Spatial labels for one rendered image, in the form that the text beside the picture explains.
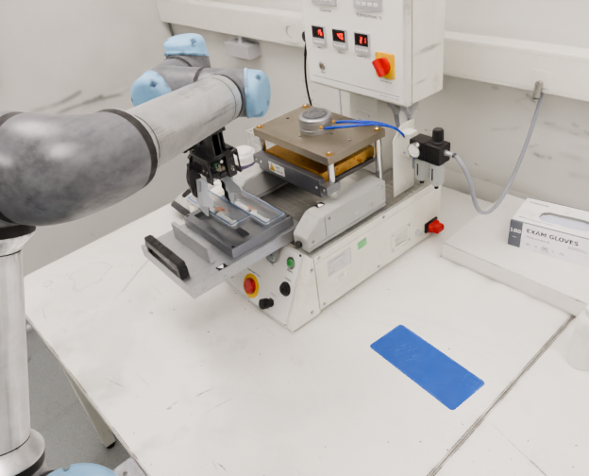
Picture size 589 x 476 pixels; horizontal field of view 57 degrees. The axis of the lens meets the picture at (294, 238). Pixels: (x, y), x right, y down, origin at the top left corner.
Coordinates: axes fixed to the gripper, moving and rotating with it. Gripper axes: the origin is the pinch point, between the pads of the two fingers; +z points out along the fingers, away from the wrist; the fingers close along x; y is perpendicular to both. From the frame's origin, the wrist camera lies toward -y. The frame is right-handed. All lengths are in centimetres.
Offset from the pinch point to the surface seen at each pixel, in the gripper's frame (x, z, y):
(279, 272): 7.3, 18.9, 8.7
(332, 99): 76, 12, -46
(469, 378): 19, 30, 52
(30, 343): -42, 105, -131
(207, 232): -4.0, 5.4, 0.2
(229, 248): -4.1, 5.5, 9.1
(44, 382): -45, 105, -102
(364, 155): 35.4, 0.0, 9.9
